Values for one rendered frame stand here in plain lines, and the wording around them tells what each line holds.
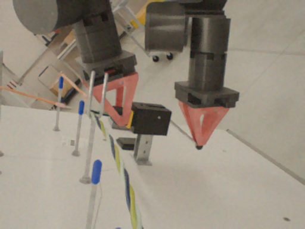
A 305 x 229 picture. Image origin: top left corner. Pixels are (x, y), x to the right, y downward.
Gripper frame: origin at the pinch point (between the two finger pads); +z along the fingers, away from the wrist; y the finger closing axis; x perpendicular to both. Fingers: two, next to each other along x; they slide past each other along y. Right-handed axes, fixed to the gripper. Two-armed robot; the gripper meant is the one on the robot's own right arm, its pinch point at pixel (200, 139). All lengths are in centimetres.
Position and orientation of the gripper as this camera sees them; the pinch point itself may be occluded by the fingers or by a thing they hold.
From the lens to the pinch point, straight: 53.9
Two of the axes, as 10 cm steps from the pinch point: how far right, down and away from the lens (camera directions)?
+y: 3.2, 3.6, -8.7
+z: -0.1, 9.2, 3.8
